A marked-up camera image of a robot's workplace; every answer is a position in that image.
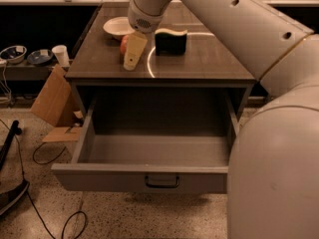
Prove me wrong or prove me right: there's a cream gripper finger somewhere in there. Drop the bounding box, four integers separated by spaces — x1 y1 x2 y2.
124 32 148 71

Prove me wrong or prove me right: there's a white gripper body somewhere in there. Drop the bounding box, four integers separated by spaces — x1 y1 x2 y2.
128 0 162 33

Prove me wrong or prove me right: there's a red apple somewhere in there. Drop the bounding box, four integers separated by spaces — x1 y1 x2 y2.
120 35 130 56

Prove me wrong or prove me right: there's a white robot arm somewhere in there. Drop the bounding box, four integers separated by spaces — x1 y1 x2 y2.
129 0 319 239

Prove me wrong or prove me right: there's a grey cabinet with wooden top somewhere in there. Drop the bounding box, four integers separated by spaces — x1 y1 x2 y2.
66 2 255 114

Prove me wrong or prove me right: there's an open grey top drawer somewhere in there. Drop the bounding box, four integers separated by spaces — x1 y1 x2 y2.
52 89 239 193

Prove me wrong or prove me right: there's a white bowl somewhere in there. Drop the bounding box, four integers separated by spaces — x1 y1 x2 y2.
103 17 135 41

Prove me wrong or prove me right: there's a green yellow sponge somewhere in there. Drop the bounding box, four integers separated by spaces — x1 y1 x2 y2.
155 28 187 56

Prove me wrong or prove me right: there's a white paper cup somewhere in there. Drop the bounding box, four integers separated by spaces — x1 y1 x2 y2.
52 45 70 67

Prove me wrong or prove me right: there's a blue bowl right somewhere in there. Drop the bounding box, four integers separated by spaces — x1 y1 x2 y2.
27 49 53 66

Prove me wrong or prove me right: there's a blue bowl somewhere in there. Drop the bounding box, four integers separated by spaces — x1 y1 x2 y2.
27 49 53 66
0 45 27 65

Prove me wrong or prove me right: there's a cardboard box piece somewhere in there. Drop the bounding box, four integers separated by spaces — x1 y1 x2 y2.
31 64 83 142

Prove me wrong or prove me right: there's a blue bowl left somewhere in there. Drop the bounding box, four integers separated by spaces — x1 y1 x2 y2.
0 45 27 65

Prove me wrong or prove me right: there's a grey low shelf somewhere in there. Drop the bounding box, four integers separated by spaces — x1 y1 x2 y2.
0 61 57 81

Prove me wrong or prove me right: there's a black stand leg left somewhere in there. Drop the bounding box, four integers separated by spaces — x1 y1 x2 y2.
0 120 22 170

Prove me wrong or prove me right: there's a dark shoe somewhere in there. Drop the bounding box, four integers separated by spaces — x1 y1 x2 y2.
0 180 30 216

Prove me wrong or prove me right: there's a black drawer handle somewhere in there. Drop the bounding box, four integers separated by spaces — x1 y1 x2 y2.
145 175 179 189

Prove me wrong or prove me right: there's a black floor cable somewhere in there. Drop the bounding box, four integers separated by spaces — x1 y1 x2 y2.
0 118 89 239

